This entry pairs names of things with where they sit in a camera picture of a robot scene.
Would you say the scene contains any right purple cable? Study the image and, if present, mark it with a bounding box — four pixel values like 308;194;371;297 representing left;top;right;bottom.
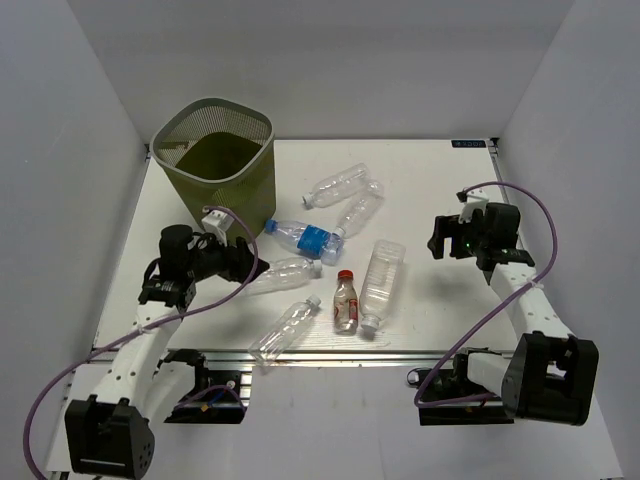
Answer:
413;181;559;409

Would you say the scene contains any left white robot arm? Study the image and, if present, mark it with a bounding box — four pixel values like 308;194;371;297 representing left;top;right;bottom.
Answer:
64;225;270;479

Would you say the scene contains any small red cap bottle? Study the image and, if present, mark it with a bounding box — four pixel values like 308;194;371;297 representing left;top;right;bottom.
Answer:
334;270;359;335

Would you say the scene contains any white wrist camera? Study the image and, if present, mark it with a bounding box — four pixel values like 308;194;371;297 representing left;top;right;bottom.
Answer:
201;210;235;244
456;187;489;224

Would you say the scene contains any green mesh waste bin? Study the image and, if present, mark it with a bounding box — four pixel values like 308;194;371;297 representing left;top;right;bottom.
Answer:
150;97;276;236

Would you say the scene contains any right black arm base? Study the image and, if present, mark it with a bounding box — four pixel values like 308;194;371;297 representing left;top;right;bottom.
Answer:
419;349;513;426

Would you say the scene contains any purple cable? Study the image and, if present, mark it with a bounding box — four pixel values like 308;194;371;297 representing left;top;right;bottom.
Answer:
23;205;260;476
413;181;559;409

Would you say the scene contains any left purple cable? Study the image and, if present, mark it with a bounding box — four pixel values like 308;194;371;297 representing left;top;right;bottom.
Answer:
23;205;260;476

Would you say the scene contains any dark blue table label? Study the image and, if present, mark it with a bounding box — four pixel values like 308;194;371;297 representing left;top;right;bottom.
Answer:
451;139;487;149

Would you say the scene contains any blue label blue cap bottle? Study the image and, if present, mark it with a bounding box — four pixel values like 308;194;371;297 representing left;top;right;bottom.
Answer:
264;219;344;266

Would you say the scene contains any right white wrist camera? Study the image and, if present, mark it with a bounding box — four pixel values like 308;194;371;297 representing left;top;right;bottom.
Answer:
456;187;489;224

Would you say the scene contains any clear bottle white cap top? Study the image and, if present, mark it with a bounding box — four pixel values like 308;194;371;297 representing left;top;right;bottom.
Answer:
302;163;370;209

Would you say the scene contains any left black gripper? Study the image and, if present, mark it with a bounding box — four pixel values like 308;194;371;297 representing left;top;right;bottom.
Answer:
187;229;270;285

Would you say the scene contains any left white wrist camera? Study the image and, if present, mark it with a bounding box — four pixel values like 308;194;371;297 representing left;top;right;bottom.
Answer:
201;210;235;244

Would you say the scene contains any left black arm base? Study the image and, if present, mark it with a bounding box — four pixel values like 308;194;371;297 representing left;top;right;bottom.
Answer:
158;349;246;425

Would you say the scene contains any large clear ribbed bottle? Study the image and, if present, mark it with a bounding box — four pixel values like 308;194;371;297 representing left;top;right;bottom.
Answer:
359;240;406;337

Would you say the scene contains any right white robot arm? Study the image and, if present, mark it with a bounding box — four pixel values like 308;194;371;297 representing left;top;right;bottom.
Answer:
422;203;599;426

